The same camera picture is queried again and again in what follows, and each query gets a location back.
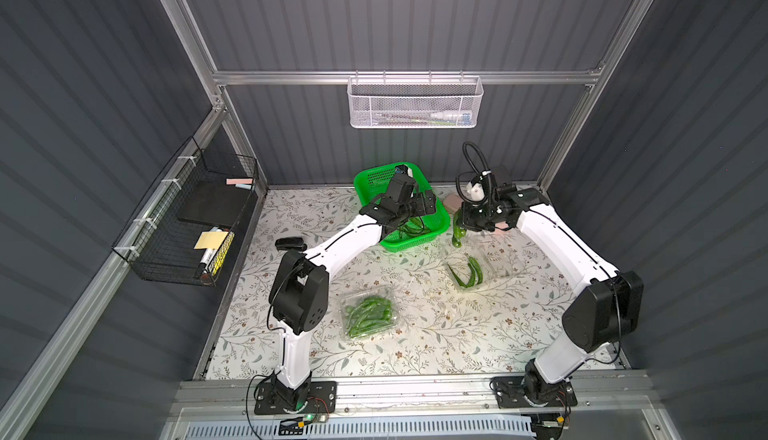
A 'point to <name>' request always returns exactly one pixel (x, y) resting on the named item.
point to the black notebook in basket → (215, 202)
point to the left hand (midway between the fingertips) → (424, 197)
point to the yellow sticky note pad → (211, 240)
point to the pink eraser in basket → (234, 181)
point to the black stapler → (290, 243)
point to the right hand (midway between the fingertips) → (462, 221)
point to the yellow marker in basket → (219, 261)
